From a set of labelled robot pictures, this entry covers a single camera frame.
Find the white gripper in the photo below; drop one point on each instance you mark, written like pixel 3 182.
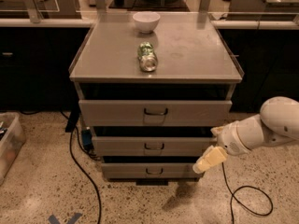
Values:
pixel 230 139

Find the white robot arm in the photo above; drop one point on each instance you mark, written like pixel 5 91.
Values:
pixel 276 124

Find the clear plastic storage bin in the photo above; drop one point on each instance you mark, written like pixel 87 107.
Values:
pixel 12 138

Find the left metal bracket post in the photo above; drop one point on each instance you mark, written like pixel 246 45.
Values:
pixel 33 12

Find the white ceramic bowl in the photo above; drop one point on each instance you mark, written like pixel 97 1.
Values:
pixel 146 21

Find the grey drawer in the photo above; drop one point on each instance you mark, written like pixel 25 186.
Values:
pixel 153 113
pixel 148 170
pixel 152 146

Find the blue power adapter box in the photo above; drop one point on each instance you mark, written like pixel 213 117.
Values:
pixel 86 137

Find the green soda can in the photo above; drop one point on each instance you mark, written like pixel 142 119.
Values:
pixel 147 58

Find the grey metal drawer cabinet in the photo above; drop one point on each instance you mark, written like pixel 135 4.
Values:
pixel 193 65

